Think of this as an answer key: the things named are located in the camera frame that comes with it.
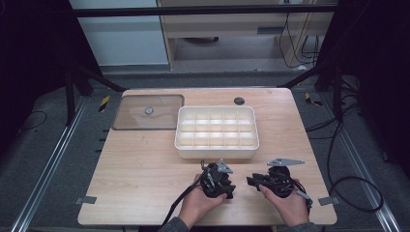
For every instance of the black metal stand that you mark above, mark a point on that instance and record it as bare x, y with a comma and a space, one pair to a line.
69, 96
336, 96

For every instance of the transparent box lid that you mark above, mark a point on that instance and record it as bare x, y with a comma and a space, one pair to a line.
161, 117

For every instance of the black horizontal frame bar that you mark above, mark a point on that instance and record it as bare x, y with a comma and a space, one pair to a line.
193, 10

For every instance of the aluminium floor rail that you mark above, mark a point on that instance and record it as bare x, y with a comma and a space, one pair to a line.
364, 174
48, 167

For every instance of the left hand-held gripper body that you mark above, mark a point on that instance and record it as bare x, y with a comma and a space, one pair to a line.
212, 177

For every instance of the light wooden desk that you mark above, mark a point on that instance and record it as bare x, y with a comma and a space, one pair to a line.
225, 25

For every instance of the person's right hand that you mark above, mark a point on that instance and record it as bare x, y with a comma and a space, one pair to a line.
291, 209

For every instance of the white divided storage box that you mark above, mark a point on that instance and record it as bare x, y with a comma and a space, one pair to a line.
216, 151

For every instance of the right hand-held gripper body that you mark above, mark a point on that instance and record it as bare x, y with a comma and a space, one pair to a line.
282, 180

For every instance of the yellow black striped tape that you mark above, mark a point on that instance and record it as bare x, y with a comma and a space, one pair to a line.
311, 100
104, 103

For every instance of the person's left hand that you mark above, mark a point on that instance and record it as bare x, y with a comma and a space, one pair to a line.
196, 204

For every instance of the white cabinet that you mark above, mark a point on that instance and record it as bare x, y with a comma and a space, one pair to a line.
122, 42

